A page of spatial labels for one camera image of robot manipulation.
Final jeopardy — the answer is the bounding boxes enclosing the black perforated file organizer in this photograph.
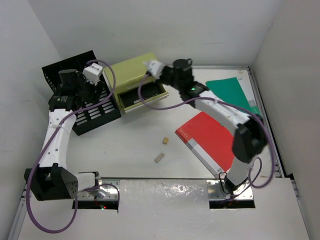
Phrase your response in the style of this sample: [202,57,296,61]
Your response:
[41,50,121,136]

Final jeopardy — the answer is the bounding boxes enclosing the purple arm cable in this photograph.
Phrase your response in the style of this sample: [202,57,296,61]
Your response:
[25,59,121,234]
[137,72,276,201]

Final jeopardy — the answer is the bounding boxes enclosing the tan eraser block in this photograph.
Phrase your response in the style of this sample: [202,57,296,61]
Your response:
[162,137,169,145]

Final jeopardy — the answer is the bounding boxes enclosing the green clip folder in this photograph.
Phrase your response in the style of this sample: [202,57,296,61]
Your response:
[205,76,261,115]

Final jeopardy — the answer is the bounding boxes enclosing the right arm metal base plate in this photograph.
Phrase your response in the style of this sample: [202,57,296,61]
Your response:
[206,179,254,201]

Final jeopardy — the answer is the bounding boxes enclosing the red file folder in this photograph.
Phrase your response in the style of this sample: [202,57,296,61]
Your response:
[175,112,234,178]

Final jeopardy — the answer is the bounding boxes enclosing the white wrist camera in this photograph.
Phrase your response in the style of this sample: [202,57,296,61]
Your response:
[82,63,103,86]
[142,59,166,80]

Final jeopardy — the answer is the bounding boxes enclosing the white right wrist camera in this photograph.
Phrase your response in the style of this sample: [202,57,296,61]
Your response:
[142,59,166,80]

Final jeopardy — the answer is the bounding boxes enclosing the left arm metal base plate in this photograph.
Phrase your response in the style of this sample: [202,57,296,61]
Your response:
[82,177,121,202]

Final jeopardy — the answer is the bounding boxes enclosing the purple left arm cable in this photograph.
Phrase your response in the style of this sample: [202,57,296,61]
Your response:
[25,59,121,234]

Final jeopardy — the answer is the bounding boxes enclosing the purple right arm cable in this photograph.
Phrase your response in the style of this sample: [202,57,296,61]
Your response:
[137,72,276,201]

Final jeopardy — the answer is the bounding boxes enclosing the beige eraser stick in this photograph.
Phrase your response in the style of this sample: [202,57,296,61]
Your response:
[154,152,165,163]

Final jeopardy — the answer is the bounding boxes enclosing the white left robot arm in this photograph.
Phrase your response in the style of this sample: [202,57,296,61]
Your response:
[30,64,104,201]

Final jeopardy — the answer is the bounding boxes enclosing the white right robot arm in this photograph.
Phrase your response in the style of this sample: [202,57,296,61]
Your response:
[148,58,270,194]

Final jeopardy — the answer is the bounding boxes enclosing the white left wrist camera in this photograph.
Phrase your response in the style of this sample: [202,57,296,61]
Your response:
[82,63,103,86]

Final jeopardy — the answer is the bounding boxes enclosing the olive green drawer cabinet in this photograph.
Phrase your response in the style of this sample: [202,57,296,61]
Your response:
[103,52,169,114]

